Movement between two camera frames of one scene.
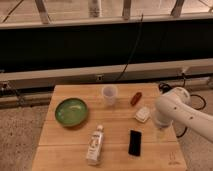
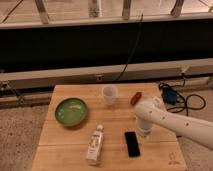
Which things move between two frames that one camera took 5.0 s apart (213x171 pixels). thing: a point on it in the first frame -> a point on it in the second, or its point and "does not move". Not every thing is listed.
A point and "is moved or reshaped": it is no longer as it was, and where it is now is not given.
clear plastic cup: [109, 93] does not move
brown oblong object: [136, 98] does not move
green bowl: [71, 112] does not move
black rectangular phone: [135, 142] is moved or reshaped
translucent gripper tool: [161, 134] -> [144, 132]
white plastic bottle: [95, 147] does not move
